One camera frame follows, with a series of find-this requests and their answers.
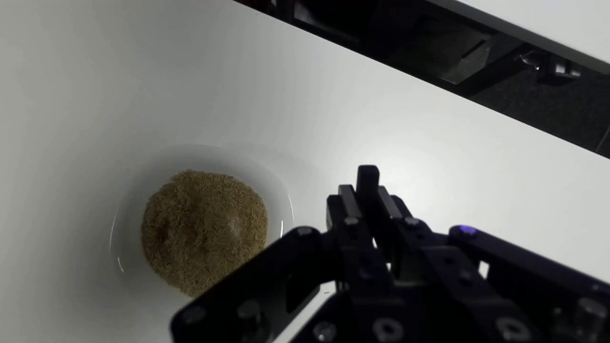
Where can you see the white bowl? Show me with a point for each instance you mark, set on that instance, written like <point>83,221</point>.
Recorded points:
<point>127,221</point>

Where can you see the brown grain contents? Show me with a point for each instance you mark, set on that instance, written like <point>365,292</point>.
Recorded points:
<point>197,229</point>

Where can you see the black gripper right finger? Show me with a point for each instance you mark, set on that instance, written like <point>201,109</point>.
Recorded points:
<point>496,273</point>

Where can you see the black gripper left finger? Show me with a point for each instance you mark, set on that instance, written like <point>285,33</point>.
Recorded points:
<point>279,273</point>

